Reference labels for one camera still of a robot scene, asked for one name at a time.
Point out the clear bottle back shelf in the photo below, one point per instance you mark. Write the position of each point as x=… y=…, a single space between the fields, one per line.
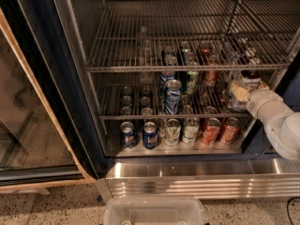
x=145 y=56

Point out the red can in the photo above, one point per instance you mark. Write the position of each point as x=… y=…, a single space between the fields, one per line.
x=229 y=131
x=210 y=131

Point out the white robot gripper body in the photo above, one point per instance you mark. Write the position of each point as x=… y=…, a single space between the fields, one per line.
x=262 y=102

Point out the white green can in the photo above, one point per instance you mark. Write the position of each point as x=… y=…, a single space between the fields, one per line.
x=190 y=130
x=172 y=132

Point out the red can bottom right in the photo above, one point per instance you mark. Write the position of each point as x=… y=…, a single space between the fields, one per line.
x=229 y=131

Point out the blue pepsi can left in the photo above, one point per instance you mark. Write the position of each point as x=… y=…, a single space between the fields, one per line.
x=127 y=134

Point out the stainless steel fridge base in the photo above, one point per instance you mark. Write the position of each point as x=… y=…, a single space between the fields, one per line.
x=204 y=180

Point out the upper wire fridge shelf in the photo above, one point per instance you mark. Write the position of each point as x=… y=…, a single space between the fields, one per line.
x=194 y=35

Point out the blue pepsi can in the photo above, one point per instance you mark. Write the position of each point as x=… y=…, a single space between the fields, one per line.
x=150 y=135
x=127 y=134

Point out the glass fridge door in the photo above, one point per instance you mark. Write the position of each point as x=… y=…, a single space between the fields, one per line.
x=34 y=151

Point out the blue white can middle shelf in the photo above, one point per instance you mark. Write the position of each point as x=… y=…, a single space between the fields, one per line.
x=172 y=96

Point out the red can middle shelf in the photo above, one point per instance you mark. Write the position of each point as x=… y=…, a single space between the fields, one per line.
x=210 y=78

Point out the white green can bottom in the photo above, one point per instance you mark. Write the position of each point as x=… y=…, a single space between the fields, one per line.
x=172 y=132

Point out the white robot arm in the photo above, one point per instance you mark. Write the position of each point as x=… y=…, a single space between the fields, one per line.
x=281 y=124

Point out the green can middle shelf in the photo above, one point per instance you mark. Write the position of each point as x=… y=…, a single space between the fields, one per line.
x=190 y=81

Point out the wire fridge shelf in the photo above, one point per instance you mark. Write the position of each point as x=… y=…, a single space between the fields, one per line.
x=194 y=35
x=135 y=101

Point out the middle wire fridge shelf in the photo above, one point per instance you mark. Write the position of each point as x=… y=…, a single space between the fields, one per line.
x=135 y=101

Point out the clear plastic bin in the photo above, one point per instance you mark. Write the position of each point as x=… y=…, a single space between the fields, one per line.
x=153 y=211

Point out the red can bottom left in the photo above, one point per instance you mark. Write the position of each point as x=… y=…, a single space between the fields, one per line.
x=210 y=131

